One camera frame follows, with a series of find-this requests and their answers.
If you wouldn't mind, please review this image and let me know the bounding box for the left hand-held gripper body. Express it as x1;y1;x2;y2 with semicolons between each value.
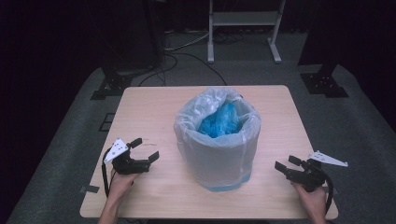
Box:
103;138;152;175

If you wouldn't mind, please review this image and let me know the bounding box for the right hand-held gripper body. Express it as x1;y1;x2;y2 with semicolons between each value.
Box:
285;150;349;193

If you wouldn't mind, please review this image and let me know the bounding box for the person's left hand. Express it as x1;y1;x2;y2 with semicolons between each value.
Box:
106;168;141;203

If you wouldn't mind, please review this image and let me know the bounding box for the person's right hand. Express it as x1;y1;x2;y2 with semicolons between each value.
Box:
291;181;329;219

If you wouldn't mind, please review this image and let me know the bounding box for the grey tape strip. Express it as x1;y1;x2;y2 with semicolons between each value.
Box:
78;184;101;195

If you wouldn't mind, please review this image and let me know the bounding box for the light blue trash bin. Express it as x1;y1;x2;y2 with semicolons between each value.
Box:
201;173;252;193

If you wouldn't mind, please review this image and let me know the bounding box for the black stand base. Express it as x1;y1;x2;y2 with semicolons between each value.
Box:
90;65;134;102
299;62;350;99

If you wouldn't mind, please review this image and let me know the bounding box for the white bin with plastic liner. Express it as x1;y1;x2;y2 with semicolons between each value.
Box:
173;86;262;189

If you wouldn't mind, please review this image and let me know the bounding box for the crumpled blue plastic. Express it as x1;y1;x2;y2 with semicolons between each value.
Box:
197;102;243;139

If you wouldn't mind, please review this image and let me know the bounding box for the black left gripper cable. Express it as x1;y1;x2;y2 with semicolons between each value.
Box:
101;147;117;198

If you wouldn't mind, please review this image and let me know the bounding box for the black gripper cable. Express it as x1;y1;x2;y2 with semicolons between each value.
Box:
101;147;117;198
319;173;334;217

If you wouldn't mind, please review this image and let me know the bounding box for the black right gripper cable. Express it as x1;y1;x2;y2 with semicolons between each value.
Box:
319;173;334;217

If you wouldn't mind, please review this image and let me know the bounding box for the black floor cable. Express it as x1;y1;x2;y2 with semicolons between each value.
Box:
137;51;229;88

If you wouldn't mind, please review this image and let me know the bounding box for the grey floor cable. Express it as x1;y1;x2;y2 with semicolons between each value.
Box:
163;29;210;53

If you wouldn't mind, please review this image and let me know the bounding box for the white metal stand frame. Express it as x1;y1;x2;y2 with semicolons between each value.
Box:
206;0;288;65

